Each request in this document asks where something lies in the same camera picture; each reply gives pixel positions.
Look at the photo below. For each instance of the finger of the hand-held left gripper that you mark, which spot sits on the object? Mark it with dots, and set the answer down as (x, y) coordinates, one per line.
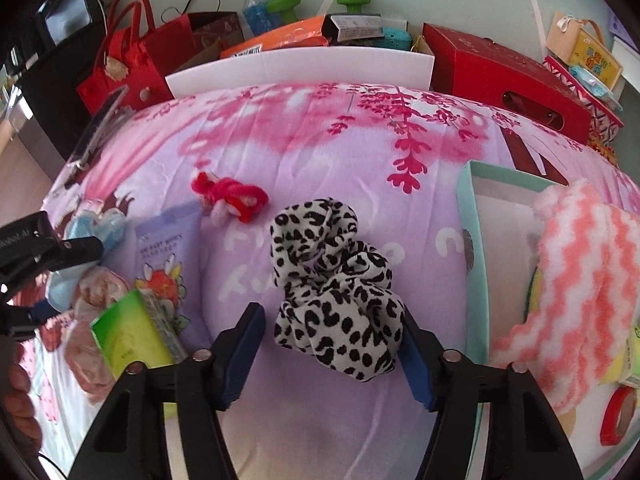
(75, 255)
(35, 322)

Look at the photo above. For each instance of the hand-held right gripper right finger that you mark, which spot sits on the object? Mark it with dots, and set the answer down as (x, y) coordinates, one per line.
(417, 365)

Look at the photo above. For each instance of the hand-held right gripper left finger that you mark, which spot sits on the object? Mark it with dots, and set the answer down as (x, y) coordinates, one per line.
(240, 360)

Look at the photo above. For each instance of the blue face mask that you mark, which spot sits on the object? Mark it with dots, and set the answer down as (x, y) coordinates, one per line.
(100, 230)
(65, 290)

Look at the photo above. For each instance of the black white spotted scrunchie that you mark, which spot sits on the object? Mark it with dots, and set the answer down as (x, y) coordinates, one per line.
(340, 320)

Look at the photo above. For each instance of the teal box lid tray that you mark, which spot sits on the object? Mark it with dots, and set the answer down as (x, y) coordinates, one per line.
(475, 260)

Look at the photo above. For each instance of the pink white striped fuzzy sock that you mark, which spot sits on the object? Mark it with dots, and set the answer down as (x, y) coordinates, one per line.
(575, 270)

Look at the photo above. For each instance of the red tape roll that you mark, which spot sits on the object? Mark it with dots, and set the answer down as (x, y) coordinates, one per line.
(612, 420)

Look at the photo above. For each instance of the person's left hand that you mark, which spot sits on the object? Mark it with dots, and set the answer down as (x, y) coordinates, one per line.
(25, 400)

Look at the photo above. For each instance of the pink ruffled sock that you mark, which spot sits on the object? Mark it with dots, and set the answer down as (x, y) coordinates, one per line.
(90, 365)
(105, 290)

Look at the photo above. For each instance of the purple baby wipes pack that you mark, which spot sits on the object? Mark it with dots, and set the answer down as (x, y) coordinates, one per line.
(165, 245)

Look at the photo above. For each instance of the smartphone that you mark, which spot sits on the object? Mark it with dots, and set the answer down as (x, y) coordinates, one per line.
(105, 120)

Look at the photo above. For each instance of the black cabinet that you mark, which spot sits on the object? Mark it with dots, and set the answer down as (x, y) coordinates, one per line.
(50, 100)

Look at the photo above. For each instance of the red felt handbag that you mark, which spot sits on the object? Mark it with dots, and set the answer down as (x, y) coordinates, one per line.
(130, 70)

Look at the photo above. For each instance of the black appliance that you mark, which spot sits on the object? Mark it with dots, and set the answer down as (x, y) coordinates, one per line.
(67, 10)

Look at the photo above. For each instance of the dark red paper bag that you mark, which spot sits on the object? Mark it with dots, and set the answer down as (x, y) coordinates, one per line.
(217, 32)

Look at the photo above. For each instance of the red gold flat box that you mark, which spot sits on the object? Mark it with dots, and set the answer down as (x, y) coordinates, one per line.
(604, 150)

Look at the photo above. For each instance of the white foam board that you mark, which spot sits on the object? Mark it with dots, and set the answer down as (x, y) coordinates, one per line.
(300, 67)

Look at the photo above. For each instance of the orange carton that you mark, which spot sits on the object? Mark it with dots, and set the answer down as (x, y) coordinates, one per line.
(280, 37)

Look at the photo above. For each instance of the blue water bottle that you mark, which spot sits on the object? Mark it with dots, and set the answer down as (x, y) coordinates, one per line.
(256, 15)

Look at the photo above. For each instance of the red gift box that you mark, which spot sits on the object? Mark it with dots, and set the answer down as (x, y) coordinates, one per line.
(500, 75)

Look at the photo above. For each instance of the red patterned tin box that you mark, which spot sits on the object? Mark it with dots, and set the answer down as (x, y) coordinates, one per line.
(605, 120)

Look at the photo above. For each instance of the green dumbbell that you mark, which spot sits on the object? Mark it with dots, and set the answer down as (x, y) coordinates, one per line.
(284, 9)
(354, 2)

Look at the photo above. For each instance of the teal small case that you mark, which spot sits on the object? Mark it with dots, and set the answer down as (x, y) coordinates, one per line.
(397, 39)

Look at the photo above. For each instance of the light blue wipes pack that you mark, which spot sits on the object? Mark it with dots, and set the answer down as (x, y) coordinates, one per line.
(595, 85)

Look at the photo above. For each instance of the black grey small box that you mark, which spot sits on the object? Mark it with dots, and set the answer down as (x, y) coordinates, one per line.
(352, 27)

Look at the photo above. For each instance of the white desk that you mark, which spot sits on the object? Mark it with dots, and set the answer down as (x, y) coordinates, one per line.
(627, 60)

